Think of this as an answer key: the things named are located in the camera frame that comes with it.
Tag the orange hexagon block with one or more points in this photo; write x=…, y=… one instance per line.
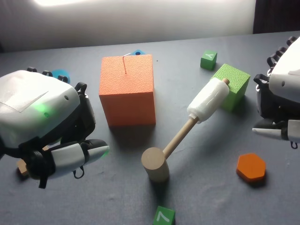
x=250, y=166

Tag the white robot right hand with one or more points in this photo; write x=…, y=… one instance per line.
x=288, y=79

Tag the small green 7 block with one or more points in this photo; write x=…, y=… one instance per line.
x=164, y=216

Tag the large orange foam cube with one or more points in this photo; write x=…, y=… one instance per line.
x=129, y=98

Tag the small green Y block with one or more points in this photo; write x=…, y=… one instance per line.
x=208, y=62

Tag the dark curtain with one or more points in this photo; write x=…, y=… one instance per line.
x=276, y=16

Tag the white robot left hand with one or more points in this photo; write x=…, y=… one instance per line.
x=28, y=103

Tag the green foam cube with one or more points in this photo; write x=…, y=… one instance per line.
x=236, y=77

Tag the wooden mallet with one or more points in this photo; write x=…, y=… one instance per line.
x=154, y=164

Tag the light blue flat piece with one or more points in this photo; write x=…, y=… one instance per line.
x=59, y=72

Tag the plain wooden rectangular block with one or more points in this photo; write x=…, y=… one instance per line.
x=22, y=167

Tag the grey table cloth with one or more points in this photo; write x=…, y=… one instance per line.
x=211, y=140

